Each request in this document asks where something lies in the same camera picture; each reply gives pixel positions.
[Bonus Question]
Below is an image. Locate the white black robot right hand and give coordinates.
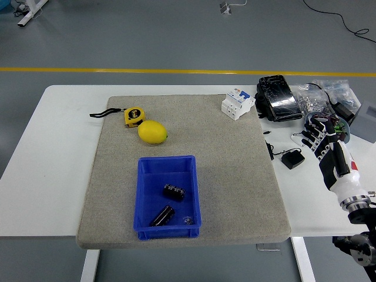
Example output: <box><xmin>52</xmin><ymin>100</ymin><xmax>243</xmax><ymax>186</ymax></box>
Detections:
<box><xmin>301</xmin><ymin>113</ymin><xmax>370</xmax><ymax>205</ymax></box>

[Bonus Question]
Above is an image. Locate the black cylindrical battery white print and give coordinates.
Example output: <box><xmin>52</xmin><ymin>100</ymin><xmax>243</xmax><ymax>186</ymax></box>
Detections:
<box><xmin>162</xmin><ymin>183</ymin><xmax>186</xmax><ymax>203</ymax></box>

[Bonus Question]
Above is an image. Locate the glossy black cylindrical battery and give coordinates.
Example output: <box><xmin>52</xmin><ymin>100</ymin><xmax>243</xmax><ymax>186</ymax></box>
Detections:
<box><xmin>149</xmin><ymin>204</ymin><xmax>176</xmax><ymax>227</ymax></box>

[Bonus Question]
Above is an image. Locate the blue plastic box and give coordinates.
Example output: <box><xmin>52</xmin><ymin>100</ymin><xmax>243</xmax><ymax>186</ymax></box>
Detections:
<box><xmin>133</xmin><ymin>155</ymin><xmax>203</xmax><ymax>241</ymax></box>

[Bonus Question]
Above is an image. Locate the light blue bowl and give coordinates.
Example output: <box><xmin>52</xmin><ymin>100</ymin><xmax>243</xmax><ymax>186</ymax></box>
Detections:
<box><xmin>304</xmin><ymin>110</ymin><xmax>352</xmax><ymax>144</ymax></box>

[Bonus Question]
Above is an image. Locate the small black power adapter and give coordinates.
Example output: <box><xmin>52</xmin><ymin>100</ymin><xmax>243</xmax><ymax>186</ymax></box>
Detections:
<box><xmin>281</xmin><ymin>149</ymin><xmax>306</xmax><ymax>170</ymax></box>

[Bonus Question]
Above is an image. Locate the clear bag of metal nuts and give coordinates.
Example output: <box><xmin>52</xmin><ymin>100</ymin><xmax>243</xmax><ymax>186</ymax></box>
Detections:
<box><xmin>293</xmin><ymin>83</ymin><xmax>330</xmax><ymax>116</ymax></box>

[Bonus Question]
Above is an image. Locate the clear bag of blue parts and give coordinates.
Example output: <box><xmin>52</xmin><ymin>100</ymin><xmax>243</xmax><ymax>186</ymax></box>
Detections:
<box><xmin>313</xmin><ymin>79</ymin><xmax>362</xmax><ymax>109</ymax></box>

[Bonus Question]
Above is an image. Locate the white table leg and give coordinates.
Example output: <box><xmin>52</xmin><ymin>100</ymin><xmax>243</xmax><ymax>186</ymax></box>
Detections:
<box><xmin>290</xmin><ymin>236</ymin><xmax>317</xmax><ymax>282</ymax></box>
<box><xmin>79</xmin><ymin>249</ymin><xmax>100</xmax><ymax>282</ymax></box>

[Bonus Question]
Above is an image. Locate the glossy black case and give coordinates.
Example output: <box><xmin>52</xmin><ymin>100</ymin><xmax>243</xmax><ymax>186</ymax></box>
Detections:
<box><xmin>254</xmin><ymin>74</ymin><xmax>304</xmax><ymax>123</ymax></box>

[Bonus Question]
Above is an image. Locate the white blue circuit breaker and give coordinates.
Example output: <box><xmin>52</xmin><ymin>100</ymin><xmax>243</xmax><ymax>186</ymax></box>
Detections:
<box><xmin>221</xmin><ymin>89</ymin><xmax>256</xmax><ymax>122</ymax></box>

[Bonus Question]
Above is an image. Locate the grey-brown felt mat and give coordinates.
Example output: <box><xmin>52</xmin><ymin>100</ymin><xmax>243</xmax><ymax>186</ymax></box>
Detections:
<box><xmin>75</xmin><ymin>93</ymin><xmax>292</xmax><ymax>250</ymax></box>

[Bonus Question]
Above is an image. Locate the yellow lemon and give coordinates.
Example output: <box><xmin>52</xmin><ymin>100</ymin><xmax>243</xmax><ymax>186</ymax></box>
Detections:
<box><xmin>137</xmin><ymin>119</ymin><xmax>169</xmax><ymax>145</ymax></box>

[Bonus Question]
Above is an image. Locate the white floor power strip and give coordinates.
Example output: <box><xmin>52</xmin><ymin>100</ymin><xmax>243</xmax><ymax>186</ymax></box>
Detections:
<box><xmin>219</xmin><ymin>0</ymin><xmax>247</xmax><ymax>15</ymax></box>

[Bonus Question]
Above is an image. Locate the yellow tape measure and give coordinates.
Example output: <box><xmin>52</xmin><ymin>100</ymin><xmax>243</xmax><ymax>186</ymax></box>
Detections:
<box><xmin>89</xmin><ymin>106</ymin><xmax>146</xmax><ymax>129</ymax></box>

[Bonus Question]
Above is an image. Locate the thin wire loop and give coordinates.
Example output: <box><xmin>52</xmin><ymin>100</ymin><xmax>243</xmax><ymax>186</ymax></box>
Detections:
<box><xmin>291</xmin><ymin>131</ymin><xmax>306</xmax><ymax>147</ymax></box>

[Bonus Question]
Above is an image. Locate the black adapter with cable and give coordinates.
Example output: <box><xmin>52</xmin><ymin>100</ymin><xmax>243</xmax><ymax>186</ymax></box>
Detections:
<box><xmin>305</xmin><ymin>83</ymin><xmax>357</xmax><ymax>123</ymax></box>

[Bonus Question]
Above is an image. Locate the black adapter cord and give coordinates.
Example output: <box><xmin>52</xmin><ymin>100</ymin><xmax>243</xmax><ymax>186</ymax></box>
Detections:
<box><xmin>265</xmin><ymin>140</ymin><xmax>285</xmax><ymax>161</ymax></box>

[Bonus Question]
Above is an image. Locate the metal table bracket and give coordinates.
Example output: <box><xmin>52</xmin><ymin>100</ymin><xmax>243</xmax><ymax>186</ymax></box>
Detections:
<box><xmin>255</xmin><ymin>243</ymin><xmax>281</xmax><ymax>252</ymax></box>

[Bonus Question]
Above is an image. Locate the black floor cable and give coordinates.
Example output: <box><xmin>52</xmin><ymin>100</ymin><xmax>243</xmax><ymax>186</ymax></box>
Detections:
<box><xmin>302</xmin><ymin>0</ymin><xmax>376</xmax><ymax>45</ymax></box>

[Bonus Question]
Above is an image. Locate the white metal frame foot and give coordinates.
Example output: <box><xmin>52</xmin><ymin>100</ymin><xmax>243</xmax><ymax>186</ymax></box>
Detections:
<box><xmin>16</xmin><ymin>0</ymin><xmax>49</xmax><ymax>29</ymax></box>

